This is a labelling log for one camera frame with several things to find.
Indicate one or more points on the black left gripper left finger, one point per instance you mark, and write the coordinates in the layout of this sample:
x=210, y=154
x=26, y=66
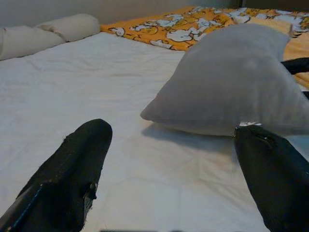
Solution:
x=65, y=174

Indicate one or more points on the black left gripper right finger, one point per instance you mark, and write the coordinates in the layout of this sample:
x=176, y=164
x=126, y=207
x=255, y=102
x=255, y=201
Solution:
x=277, y=183

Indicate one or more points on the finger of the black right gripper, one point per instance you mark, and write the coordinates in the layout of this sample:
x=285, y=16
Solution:
x=306, y=94
x=299, y=66

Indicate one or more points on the grey pillow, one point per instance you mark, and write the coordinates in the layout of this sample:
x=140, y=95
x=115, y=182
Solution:
x=229, y=79

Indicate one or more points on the white quilted mattress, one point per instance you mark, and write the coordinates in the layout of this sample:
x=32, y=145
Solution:
x=72, y=91

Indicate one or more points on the yellow cartoon egg blanket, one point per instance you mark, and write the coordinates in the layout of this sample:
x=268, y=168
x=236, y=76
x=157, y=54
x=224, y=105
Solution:
x=169, y=26

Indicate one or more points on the cream bolster pillow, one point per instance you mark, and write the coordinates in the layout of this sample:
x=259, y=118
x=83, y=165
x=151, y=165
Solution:
x=74, y=25
x=26, y=41

